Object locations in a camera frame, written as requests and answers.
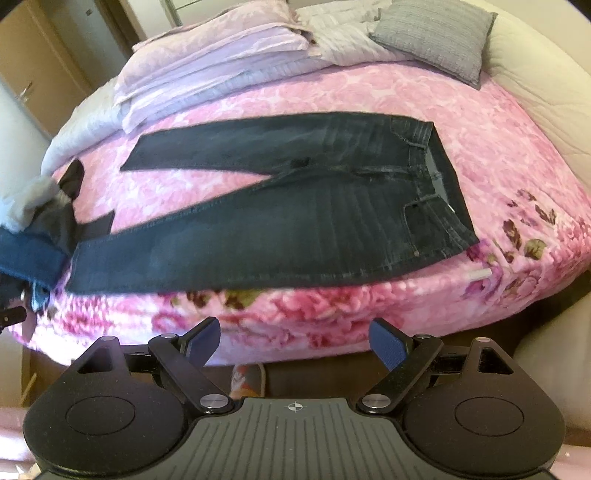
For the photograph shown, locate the cream padded headboard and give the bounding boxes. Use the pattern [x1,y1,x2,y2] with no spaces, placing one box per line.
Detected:
[476,1,590,186]

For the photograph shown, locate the grey checked cushion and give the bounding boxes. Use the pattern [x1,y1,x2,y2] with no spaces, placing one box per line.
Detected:
[370,0,497,89]

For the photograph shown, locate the slipper under bed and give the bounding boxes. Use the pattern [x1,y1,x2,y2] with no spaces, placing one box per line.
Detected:
[229,364,266,400]

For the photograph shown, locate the dark blue jeans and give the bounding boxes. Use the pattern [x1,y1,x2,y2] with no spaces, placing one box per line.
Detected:
[66,112,478,295]

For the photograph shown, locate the black garment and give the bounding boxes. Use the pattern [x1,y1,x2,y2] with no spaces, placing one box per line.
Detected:
[25,159,114,257]

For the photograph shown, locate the folded lilac blanket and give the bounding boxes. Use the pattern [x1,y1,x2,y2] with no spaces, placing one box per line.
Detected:
[114,1,311,133]

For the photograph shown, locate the wooden bedroom door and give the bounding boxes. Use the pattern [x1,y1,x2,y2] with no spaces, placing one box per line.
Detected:
[1,1,91,137]

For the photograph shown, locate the blue denim garment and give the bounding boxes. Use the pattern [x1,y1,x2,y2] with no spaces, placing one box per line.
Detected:
[1,228,69,312]

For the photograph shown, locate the white striped quilt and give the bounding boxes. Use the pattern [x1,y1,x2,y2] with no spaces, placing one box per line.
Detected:
[41,1,409,175]

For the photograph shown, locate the pink rose blanket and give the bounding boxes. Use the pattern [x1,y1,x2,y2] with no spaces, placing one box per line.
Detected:
[11,63,590,365]

